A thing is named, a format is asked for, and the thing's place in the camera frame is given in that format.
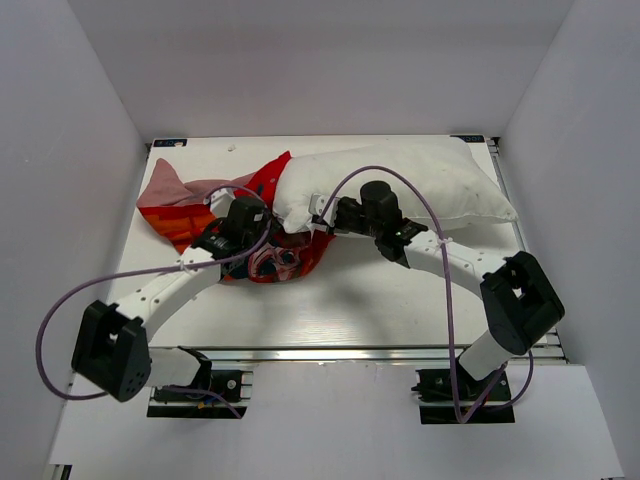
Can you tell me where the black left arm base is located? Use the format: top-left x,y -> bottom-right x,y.
146,347 -> 253,420

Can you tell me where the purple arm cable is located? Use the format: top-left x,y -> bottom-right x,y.
35,184 -> 274,401
319,165 -> 535,424

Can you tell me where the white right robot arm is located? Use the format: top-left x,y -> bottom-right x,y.
319,181 -> 565,399

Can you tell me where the blue corner sticker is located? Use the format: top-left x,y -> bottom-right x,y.
450,134 -> 486,143
152,138 -> 188,148

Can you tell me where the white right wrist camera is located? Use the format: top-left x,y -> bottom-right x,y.
308,194 -> 335,227

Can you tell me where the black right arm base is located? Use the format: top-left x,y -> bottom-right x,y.
411,368 -> 515,425

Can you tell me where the blue right corner sticker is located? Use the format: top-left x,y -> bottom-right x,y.
450,134 -> 486,143

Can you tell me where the red patterned pillowcase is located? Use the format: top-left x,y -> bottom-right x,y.
137,151 -> 337,285

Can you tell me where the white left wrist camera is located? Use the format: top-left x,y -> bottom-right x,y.
205,188 -> 235,217

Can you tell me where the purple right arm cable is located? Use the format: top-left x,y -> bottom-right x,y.
319,165 -> 535,424

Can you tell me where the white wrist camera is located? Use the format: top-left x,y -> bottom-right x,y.
205,188 -> 235,217
308,194 -> 335,227

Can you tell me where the blue left corner sticker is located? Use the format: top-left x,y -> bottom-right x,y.
152,138 -> 188,148

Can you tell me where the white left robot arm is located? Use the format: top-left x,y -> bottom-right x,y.
71,196 -> 270,402

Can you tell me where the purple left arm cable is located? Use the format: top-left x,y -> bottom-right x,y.
35,184 -> 274,401

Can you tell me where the white pillow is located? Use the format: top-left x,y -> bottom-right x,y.
272,137 -> 518,233

